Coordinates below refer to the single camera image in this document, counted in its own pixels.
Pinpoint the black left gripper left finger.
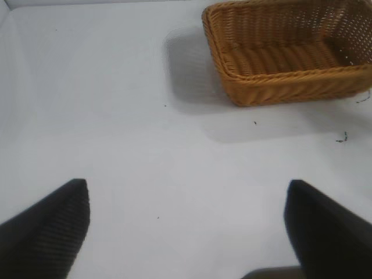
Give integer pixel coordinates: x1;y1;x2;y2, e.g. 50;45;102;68
0;178;91;279

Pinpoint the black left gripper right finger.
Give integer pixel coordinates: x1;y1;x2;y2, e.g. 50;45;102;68
283;179;372;279

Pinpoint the brown woven wicker basket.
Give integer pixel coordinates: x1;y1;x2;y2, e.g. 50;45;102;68
202;0;372;108

